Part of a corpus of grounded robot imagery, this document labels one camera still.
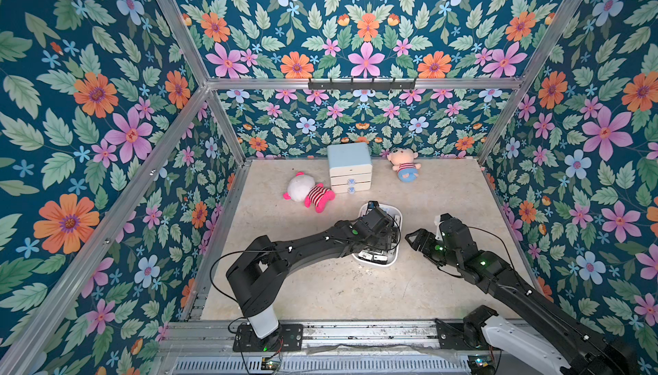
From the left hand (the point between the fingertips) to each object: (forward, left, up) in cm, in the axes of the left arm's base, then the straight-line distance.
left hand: (387, 237), depth 84 cm
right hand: (-4, -7, +4) cm, 9 cm away
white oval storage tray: (-3, -2, -5) cm, 7 cm away
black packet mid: (-6, +3, -3) cm, 8 cm away
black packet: (-4, +8, -3) cm, 9 cm away
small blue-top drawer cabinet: (+29, +10, +5) cm, 31 cm away
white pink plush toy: (+26, +30, -3) cm, 39 cm away
